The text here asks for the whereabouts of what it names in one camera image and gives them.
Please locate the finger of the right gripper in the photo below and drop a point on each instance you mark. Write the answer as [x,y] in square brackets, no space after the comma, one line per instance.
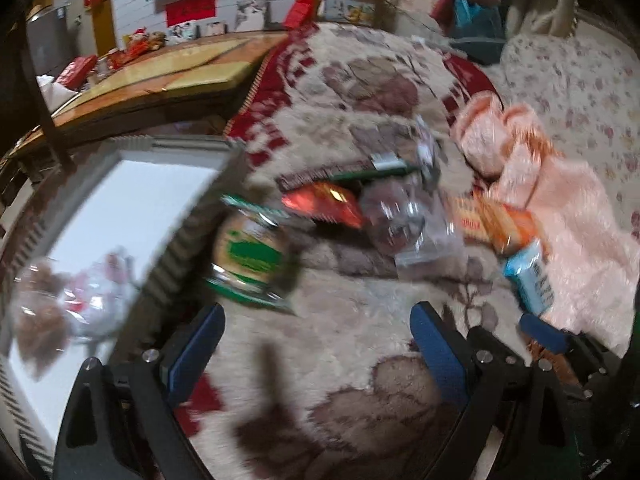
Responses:
[550,338]

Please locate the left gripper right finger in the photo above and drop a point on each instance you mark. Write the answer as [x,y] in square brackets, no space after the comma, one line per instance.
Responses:
[484,380]

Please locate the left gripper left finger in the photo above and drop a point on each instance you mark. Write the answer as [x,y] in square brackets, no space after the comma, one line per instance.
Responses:
[119,421]

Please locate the strawberry snack packet white pink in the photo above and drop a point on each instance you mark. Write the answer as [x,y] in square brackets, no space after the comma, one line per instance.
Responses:
[97,300]

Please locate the clear bag brown snacks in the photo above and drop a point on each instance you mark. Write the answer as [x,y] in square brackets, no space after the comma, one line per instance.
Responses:
[41,276]
[40,330]

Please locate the clear plastic bag dark snacks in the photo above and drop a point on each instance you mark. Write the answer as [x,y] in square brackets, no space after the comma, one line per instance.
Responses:
[415,228]

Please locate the light blue snack packet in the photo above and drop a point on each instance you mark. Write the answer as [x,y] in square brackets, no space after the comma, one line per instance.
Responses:
[527,272]

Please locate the pink satin quilt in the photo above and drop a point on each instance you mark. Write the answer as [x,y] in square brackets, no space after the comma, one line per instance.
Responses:
[593,265]

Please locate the orange cracker package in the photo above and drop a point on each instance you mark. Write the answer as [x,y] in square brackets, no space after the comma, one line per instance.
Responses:
[509,229]

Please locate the small cracker pack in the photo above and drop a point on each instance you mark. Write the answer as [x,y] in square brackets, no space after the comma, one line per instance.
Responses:
[468,219]

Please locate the striped white storage box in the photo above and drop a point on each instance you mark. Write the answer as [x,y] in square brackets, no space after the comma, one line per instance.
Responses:
[157,198]

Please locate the green round cake packet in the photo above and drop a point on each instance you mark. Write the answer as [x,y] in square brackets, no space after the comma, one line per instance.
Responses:
[251,255]

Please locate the red orange snack packet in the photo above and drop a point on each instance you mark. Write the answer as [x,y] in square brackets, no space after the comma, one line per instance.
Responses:
[325,201]

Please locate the dark green snack packet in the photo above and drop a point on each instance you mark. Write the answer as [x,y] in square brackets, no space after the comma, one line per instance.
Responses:
[375,168]

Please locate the floral bed sheet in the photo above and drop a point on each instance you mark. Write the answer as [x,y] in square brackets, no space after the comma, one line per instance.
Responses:
[587,96]

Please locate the dark brown snack bar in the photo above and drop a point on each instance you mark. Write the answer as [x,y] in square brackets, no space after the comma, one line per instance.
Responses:
[293,180]

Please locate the dark wooden chair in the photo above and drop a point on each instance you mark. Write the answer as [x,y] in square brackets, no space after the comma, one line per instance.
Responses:
[22,103]

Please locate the white tissue pack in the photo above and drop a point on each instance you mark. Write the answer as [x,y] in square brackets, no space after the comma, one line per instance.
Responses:
[55,95]

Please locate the wooden coffee table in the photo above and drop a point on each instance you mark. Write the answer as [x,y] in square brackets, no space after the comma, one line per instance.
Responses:
[198,78]

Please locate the red gift bag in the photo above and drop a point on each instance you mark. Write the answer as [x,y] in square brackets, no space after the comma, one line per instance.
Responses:
[301,13]

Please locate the red wall banner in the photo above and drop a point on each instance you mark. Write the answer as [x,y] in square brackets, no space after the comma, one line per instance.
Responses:
[182,11]

